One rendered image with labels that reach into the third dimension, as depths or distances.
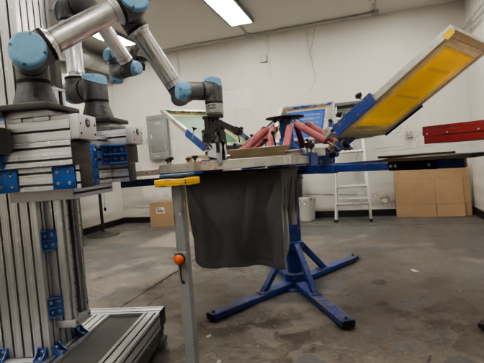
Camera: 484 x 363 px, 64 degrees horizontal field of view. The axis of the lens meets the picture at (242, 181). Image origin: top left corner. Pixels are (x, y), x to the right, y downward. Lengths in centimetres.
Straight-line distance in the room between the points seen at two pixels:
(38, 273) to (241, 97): 520
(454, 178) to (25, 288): 555
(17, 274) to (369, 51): 556
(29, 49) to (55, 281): 97
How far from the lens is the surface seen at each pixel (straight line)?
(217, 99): 162
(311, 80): 639
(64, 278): 190
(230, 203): 171
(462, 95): 642
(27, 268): 191
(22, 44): 152
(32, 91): 162
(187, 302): 157
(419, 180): 623
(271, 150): 214
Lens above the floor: 100
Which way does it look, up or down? 3 degrees down
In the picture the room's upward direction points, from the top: 4 degrees counter-clockwise
